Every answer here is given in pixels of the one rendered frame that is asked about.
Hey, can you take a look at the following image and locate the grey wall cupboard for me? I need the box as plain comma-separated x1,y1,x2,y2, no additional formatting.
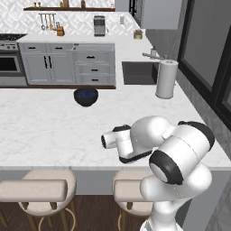
140,0,183,31

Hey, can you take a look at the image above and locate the potted plant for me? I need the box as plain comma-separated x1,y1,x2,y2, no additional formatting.
133,28,144,41

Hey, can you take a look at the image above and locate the dark blue bowl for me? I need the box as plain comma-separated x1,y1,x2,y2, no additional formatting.
73,87,99,108

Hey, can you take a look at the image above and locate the dark sink basin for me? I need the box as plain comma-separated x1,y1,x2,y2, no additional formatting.
121,60,160,87

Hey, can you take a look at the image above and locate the dark framed window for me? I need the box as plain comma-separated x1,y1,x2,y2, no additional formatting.
176,0,231,131

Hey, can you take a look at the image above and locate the beige bar stool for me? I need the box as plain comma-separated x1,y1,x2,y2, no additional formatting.
0,169,78,231
112,170,158,231

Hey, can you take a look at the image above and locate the grey cupboard run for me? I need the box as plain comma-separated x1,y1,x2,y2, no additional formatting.
17,42,117,88

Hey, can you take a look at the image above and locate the grey open drawer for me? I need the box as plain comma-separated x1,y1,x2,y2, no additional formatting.
67,43,116,65

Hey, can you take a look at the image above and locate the dark wooden wall shelf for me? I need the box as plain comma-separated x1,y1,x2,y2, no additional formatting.
23,6,116,13

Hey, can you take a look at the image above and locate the wooden knife block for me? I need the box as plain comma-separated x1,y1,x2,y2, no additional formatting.
56,25,66,37

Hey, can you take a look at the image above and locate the grey coffee machine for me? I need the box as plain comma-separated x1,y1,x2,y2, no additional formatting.
93,14,107,38

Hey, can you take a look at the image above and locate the steel oven with hob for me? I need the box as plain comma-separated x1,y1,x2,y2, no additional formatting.
0,33,28,88

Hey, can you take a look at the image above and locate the rail with hanging tools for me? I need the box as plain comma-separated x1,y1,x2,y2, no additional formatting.
38,12,58,32

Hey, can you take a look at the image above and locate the white paper towel roll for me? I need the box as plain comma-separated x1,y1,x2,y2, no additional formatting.
154,59,179,100

